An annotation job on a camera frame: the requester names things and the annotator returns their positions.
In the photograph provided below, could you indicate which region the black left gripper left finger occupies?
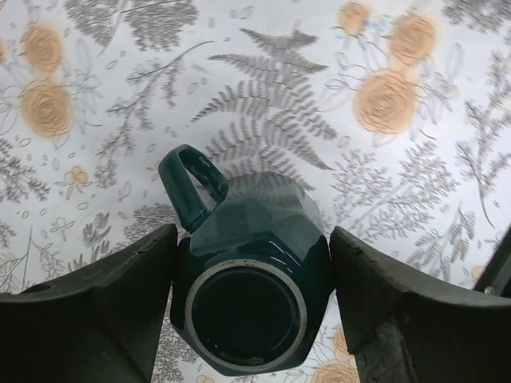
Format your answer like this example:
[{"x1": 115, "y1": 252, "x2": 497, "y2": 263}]
[{"x1": 1, "y1": 224, "x2": 177, "y2": 382}]

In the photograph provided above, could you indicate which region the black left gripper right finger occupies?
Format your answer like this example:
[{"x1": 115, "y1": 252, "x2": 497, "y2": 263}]
[{"x1": 330, "y1": 227, "x2": 510, "y2": 382}]

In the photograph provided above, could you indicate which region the dark green mug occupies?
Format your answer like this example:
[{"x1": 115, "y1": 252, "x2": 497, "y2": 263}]
[{"x1": 158, "y1": 144, "x2": 335, "y2": 377}]

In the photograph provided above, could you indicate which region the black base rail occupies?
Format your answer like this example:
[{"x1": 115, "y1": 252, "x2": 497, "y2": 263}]
[{"x1": 473, "y1": 229, "x2": 511, "y2": 298}]

